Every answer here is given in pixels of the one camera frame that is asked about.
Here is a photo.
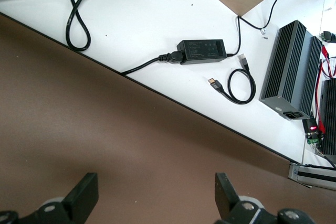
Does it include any short black usb cable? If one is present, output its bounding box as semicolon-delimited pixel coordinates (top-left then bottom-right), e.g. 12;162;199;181
208;54;257;105

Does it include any red wire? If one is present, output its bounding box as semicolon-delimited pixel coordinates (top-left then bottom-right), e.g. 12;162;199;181
316;45;336;133

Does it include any small black led module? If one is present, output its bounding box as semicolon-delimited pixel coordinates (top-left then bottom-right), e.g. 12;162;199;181
301;115;326;146

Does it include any aluminium extrusion post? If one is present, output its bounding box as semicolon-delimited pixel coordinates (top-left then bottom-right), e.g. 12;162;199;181
288;163;336;191

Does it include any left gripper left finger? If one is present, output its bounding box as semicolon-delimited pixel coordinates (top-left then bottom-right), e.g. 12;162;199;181
0;173;99;224

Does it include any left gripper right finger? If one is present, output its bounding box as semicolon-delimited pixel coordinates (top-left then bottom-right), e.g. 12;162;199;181
215;173;320;224

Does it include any labelled black power adapter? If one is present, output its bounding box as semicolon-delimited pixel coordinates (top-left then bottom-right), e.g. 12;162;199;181
176;39;228;65

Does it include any thin black adapter cable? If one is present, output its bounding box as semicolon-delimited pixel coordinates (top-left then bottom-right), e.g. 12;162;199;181
225;0;284;57

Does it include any black power adapter with cable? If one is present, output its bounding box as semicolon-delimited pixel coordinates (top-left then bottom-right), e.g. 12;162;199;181
120;50;182;76

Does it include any grey finned power supply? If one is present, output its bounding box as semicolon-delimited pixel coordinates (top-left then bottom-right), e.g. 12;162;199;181
319;78;336;156
259;19;324;121

